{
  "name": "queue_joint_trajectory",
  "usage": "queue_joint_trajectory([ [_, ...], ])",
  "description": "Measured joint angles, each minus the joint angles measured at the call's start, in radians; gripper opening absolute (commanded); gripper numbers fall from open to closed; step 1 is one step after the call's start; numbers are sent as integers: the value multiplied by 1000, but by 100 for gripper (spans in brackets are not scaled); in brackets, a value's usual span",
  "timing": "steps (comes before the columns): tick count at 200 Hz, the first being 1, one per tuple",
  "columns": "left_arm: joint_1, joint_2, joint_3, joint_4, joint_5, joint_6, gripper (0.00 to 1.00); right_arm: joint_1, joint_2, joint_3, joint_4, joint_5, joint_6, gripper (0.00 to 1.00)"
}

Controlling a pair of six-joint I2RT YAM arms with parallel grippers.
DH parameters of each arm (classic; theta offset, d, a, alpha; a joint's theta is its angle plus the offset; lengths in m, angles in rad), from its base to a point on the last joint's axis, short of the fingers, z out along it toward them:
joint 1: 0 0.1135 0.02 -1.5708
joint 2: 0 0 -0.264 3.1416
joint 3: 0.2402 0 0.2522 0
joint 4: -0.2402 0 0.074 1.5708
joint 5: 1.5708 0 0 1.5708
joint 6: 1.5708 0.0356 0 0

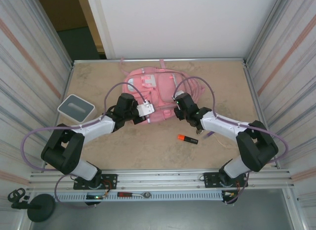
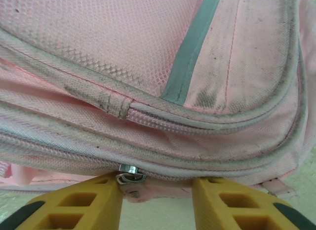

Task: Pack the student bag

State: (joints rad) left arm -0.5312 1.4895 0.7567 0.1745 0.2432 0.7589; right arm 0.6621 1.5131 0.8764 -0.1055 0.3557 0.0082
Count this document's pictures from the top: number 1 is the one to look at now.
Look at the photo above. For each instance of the white grey tissue box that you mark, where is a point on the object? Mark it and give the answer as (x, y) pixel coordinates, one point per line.
(66, 109)

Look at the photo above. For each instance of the aluminium mounting rail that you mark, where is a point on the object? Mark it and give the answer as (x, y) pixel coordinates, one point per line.
(160, 177)

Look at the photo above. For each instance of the black round stand base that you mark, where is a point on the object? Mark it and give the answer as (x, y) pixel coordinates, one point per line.
(40, 207)

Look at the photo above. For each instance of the orange black highlighter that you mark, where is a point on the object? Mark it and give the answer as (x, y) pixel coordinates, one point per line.
(187, 139)

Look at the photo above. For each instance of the black clip on stand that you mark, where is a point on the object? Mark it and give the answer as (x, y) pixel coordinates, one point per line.
(16, 193)

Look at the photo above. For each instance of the small circuit board with LED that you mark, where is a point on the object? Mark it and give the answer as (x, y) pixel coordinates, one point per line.
(95, 197)

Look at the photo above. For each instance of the pink backpack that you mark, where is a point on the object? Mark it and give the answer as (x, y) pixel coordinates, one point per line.
(160, 87)

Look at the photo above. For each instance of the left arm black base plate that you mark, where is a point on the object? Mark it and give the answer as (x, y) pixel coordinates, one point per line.
(111, 178)

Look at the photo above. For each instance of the aluminium table edge rail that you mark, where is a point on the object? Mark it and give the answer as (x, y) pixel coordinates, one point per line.
(98, 60)

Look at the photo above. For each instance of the purple pen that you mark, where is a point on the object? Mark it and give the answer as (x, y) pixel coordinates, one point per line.
(208, 135)

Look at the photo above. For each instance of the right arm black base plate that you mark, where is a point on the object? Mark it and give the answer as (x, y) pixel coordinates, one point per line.
(209, 179)

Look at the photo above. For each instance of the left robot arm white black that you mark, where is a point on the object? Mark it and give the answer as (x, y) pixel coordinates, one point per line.
(96, 127)

